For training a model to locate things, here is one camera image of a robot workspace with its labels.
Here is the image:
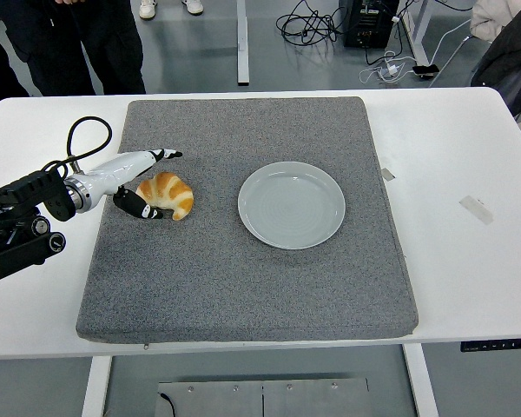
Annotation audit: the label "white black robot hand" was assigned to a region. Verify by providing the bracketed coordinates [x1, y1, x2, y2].
[84, 147, 184, 222]

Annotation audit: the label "golden croissant bread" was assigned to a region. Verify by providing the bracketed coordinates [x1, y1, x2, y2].
[135, 171, 195, 222]

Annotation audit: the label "grey round plate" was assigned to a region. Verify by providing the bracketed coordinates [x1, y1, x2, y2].
[237, 161, 347, 251]

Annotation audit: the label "grey metal plate with screws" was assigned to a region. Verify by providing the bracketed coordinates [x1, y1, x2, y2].
[155, 377, 372, 417]

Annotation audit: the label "grey speckled mat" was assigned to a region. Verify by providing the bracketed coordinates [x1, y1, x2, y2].
[76, 96, 420, 345]

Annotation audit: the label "white table leg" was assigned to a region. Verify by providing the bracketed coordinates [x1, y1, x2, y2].
[81, 355, 114, 417]
[401, 345, 439, 417]

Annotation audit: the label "black computer box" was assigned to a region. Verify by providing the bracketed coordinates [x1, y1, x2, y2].
[339, 0, 401, 50]

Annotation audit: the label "black phone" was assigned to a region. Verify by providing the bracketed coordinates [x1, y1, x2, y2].
[412, 63, 441, 82]

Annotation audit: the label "slanted white desk leg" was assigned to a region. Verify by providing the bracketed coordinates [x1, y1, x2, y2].
[404, 0, 430, 67]

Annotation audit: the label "grey chair leg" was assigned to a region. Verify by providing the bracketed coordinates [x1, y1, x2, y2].
[428, 36, 477, 89]

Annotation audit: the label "long grey tape piece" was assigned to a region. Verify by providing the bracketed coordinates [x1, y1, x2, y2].
[458, 195, 495, 225]

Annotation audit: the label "white jacket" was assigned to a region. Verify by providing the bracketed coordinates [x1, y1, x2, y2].
[469, 0, 521, 43]

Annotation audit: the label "black jacket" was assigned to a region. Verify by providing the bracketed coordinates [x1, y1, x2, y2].
[470, 6, 521, 119]

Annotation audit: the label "black table control panel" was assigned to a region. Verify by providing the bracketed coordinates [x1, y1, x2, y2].
[460, 337, 521, 353]

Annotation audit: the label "white desk post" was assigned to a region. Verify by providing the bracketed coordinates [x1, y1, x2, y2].
[235, 0, 250, 86]

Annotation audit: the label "tangled black cables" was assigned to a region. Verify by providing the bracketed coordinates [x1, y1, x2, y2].
[275, 0, 348, 47]

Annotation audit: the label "thin black cable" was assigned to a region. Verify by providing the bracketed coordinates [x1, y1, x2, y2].
[157, 392, 177, 417]

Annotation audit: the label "white charger cable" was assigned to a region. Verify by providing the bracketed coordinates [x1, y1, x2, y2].
[358, 49, 418, 86]

